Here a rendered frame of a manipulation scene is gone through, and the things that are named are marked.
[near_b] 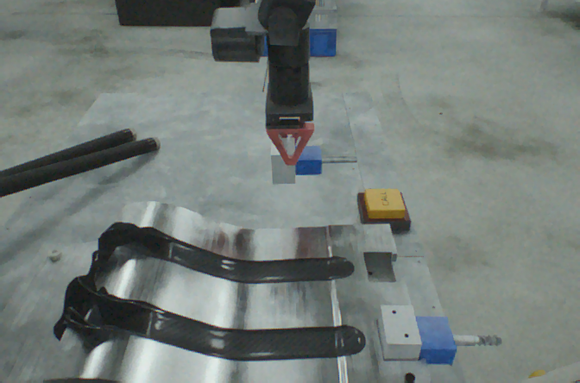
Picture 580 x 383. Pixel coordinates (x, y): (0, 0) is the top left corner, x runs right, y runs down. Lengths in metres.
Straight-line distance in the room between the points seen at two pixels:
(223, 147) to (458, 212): 1.40
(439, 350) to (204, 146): 0.67
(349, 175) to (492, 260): 1.18
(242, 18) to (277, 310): 0.36
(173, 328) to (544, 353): 1.42
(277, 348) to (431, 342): 0.17
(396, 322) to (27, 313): 0.45
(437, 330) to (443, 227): 1.57
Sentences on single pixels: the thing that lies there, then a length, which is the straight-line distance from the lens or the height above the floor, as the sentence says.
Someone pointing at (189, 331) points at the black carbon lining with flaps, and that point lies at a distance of 0.57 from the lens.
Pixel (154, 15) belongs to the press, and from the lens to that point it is 4.49.
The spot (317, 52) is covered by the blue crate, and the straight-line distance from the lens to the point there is 3.67.
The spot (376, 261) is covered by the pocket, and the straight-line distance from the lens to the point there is 0.68.
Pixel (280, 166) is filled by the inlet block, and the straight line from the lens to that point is 0.72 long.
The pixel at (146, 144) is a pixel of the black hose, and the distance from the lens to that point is 1.03.
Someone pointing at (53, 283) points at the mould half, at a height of 0.86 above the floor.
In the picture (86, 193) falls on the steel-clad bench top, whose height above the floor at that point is 0.80.
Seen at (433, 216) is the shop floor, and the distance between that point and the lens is 2.17.
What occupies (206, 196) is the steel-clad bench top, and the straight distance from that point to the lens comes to 0.91.
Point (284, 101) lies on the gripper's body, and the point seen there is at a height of 1.05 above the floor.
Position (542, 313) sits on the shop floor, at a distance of 1.93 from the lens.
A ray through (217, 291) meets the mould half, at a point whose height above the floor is 0.89.
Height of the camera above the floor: 1.35
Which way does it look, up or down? 33 degrees down
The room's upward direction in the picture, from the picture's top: straight up
